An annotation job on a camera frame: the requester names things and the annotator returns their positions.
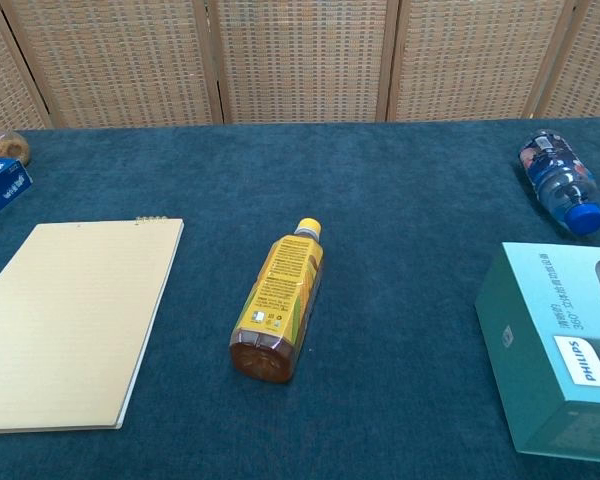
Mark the beige spiral notebook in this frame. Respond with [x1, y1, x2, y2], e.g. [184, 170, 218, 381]
[0, 215, 185, 434]

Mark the yellow label tea bottle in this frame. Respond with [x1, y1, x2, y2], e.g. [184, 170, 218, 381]
[228, 217, 326, 385]

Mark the blue table cloth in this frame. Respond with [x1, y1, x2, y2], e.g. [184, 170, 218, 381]
[0, 117, 600, 480]

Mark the woven wooden folding screen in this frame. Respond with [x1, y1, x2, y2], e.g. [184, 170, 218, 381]
[0, 0, 600, 132]

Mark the teal Philips speaker box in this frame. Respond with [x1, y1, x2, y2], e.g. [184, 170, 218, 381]
[474, 241, 600, 464]

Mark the blue cap water bottle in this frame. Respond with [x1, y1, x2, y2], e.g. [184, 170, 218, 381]
[517, 128, 600, 237]

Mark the blue Oreo cookie box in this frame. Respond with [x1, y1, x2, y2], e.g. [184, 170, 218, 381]
[0, 156, 34, 229]

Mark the glass jar brown powder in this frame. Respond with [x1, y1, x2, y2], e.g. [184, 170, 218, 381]
[0, 126, 31, 167]

